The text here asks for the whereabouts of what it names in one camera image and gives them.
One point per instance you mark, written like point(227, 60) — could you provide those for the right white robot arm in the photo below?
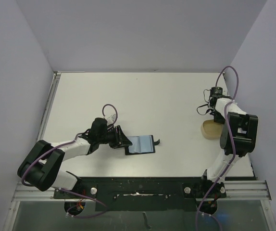
point(237, 135)

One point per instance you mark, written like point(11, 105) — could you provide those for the beige card tray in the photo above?
point(211, 130)

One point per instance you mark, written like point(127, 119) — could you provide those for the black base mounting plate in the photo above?
point(145, 193)

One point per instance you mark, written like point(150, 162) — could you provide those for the aluminium rail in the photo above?
point(247, 190)
point(49, 108)

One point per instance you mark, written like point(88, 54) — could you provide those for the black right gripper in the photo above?
point(218, 118)

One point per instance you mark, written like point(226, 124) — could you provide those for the black leather card holder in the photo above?
point(141, 145)

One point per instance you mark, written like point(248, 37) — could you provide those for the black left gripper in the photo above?
point(122, 140)

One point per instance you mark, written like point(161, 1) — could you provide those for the right aluminium rail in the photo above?
point(247, 190)

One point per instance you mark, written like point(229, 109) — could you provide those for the left aluminium rail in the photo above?
point(49, 108)

